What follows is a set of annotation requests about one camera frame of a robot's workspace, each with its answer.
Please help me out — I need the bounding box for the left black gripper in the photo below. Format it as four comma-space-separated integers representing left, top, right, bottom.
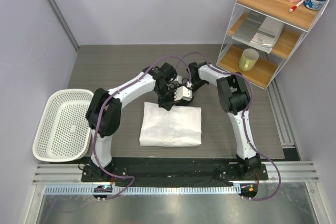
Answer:
154, 85, 181, 111

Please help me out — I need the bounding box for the white long sleeve shirt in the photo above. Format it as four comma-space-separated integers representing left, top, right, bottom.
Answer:
139, 102, 202, 147

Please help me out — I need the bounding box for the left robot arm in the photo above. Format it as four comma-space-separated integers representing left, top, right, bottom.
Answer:
86, 63, 177, 182

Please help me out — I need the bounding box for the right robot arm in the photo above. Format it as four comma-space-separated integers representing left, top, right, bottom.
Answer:
188, 62, 261, 179

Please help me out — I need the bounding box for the light grey booklet stack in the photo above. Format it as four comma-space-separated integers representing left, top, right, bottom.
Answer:
250, 17, 285, 54

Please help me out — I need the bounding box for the pale yellow cup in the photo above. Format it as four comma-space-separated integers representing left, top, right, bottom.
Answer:
238, 48, 259, 71

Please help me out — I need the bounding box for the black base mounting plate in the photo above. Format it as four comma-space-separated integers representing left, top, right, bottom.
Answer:
78, 157, 268, 188

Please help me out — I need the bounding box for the white perforated plastic basket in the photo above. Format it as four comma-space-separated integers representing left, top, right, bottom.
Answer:
32, 89, 93, 163

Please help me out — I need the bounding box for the red white marker pen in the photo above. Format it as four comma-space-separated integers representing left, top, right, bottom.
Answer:
288, 0, 305, 13

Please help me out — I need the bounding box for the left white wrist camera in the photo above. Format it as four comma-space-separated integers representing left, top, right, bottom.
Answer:
174, 86, 193, 102

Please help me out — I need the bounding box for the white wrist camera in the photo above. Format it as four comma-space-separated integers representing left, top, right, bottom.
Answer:
174, 86, 193, 102
176, 75, 188, 85

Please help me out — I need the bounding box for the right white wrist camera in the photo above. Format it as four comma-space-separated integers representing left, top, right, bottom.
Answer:
176, 75, 188, 85

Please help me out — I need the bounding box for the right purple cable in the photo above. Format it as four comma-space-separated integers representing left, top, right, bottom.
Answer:
176, 52, 282, 204

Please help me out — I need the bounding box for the purple cable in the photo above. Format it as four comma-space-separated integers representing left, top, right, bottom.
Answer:
176, 52, 282, 204
91, 55, 194, 204

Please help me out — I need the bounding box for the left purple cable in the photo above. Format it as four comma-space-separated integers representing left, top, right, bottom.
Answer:
91, 55, 194, 204

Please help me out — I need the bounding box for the slotted grey cable duct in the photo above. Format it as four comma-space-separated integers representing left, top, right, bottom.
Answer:
44, 184, 241, 196

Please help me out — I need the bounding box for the white wire wooden shelf rack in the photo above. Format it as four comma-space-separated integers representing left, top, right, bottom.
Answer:
217, 0, 329, 89

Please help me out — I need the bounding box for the grey wall corner strip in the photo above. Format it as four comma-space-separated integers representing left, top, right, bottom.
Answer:
46, 0, 79, 52

